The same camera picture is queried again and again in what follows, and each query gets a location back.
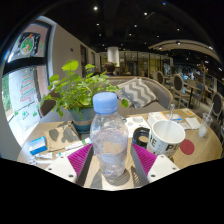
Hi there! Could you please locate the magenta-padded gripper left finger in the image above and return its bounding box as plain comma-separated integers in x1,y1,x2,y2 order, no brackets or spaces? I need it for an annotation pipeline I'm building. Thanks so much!
44,143,95,187

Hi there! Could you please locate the brown kraft paper card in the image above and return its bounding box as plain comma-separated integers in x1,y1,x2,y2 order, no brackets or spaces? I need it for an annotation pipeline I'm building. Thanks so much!
43,120,81,153

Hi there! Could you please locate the flat round red coaster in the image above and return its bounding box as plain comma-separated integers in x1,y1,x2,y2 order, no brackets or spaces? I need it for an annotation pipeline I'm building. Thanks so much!
179,138,196,156

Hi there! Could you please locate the white mug with dark lettering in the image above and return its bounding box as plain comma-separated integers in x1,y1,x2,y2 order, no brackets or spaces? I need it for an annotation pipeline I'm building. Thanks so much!
146,119,186,158

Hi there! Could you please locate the person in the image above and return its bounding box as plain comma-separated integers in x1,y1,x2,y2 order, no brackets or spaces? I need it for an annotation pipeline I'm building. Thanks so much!
101,61,118,77

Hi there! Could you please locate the framed food poster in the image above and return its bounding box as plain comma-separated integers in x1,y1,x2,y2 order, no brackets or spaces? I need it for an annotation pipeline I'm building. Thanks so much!
8,21,53,63

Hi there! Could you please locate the grey curved sofa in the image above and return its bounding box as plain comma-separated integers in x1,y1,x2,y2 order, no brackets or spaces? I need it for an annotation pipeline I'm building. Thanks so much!
39,75,174,118

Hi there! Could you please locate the black tape roll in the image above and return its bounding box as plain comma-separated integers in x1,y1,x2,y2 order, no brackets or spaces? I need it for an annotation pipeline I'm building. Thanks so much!
132,126,151,149

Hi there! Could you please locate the white paper slip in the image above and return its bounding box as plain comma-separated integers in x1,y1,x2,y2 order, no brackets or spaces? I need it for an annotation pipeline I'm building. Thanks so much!
184,117,202,130

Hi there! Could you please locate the clear blue-capped water bottle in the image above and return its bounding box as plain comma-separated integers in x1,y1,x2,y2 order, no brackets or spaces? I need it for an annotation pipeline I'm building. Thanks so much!
89,91,130,179

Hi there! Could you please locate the group of dining chairs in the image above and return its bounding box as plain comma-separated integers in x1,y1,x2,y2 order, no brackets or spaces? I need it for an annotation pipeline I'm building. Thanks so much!
154,68,224,114

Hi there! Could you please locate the yellow square table sticker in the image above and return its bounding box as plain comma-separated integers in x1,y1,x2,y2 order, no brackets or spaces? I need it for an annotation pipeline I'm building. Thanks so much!
181,108,196,117

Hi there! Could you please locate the green potted plant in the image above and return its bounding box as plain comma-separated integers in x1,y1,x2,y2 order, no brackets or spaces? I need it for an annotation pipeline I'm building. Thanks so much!
39,59,130,135

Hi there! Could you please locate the small white blue packet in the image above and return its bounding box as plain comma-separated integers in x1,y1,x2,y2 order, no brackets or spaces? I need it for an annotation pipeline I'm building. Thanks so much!
163,113,184,124

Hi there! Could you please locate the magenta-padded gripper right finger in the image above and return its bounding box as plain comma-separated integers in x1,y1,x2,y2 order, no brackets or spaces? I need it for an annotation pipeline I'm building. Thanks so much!
130,143,181,187

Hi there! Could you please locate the grey white chevron cushion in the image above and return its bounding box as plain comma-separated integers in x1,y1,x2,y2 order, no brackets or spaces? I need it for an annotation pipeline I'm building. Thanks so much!
115,77,159,109

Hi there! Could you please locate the group of ceiling lights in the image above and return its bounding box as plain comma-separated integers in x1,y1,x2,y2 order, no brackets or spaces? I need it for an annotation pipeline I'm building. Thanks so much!
93,1,214,48

